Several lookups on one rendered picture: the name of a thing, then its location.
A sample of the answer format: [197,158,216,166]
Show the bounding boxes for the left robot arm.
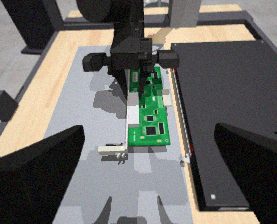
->
[76,0,152,70]

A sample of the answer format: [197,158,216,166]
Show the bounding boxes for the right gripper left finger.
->
[0,125,85,224]

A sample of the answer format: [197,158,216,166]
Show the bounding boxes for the black metal gantry frame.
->
[42,0,65,31]

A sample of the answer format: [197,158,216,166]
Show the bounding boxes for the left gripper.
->
[82,21,179,100]

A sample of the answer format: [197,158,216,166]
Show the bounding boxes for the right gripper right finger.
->
[214,123,277,224]

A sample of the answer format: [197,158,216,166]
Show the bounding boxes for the green circuit board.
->
[98,66,172,159]

